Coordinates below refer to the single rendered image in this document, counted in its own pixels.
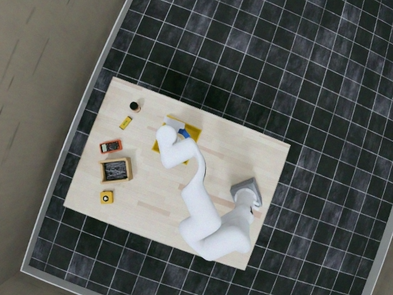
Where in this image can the yellow spirit level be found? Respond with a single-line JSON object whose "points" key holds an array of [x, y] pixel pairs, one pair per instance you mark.
{"points": [[125, 123]]}

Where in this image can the blue bucket with grey wire handle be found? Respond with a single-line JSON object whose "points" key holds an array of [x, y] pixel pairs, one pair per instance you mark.
{"points": [[183, 134]]}

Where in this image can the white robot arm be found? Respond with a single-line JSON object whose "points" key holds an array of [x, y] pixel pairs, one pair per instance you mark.
{"points": [[204, 230]]}

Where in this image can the yellow shallow tray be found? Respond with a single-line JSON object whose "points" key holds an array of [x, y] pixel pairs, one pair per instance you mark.
{"points": [[193, 132]]}

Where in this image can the orange digital multimeter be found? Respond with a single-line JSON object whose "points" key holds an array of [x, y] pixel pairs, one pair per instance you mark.
{"points": [[111, 146]]}

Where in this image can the light wooden crate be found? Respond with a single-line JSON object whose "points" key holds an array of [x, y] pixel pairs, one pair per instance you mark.
{"points": [[115, 171]]}

